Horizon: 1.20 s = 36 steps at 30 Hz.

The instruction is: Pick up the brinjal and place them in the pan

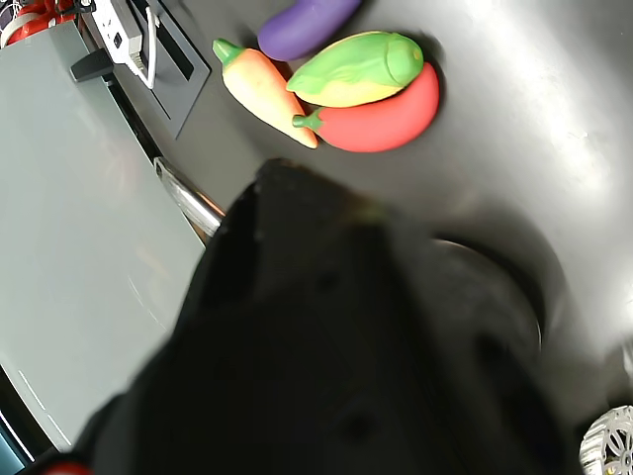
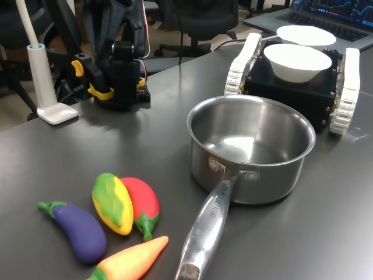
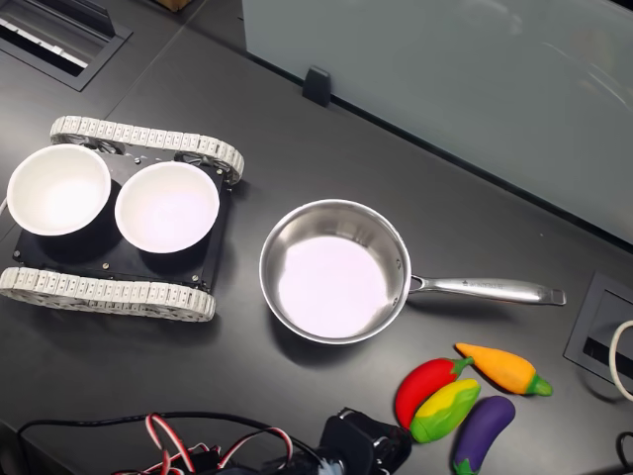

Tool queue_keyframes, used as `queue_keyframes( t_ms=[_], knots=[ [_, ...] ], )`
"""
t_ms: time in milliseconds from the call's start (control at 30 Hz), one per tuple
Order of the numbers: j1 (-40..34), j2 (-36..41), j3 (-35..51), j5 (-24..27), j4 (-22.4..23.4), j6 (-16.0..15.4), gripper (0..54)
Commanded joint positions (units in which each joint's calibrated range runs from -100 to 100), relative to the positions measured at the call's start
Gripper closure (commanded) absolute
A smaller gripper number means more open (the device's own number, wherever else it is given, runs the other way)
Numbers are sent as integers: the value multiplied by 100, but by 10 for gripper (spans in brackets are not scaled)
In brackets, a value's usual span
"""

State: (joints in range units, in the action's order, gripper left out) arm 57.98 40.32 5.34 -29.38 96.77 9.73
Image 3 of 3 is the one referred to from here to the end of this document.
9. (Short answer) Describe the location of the purple toy aubergine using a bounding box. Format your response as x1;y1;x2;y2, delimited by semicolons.
452;395;516;475

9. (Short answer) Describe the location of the red toy chilli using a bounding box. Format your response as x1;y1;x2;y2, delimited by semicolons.
395;356;475;429

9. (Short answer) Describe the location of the yellow green toy corn cob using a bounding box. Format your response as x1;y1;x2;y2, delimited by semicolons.
409;378;482;444

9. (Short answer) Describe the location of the orange toy carrot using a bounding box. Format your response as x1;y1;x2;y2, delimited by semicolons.
454;341;554;397

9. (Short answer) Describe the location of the white bowl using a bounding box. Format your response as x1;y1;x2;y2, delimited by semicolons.
114;161;222;254
6;143;113;238

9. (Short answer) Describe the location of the black partition clip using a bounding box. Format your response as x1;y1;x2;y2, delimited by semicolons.
302;65;331;108

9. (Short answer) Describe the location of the black white-tracked small vehicle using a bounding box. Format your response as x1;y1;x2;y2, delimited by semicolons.
0;116;246;323

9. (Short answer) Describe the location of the frosted glass partition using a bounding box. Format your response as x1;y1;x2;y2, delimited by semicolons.
240;0;633;246

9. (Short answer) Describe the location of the steel pan with long handle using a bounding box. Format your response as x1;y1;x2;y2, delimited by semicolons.
258;199;568;345

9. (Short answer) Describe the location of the thin black cable loop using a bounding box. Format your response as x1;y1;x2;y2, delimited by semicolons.
615;430;633;469

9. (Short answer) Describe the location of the black table cable box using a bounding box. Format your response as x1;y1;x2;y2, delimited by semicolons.
0;0;134;91
563;270;633;387

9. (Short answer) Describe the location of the white cable loop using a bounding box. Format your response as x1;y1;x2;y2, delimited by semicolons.
608;320;633;402

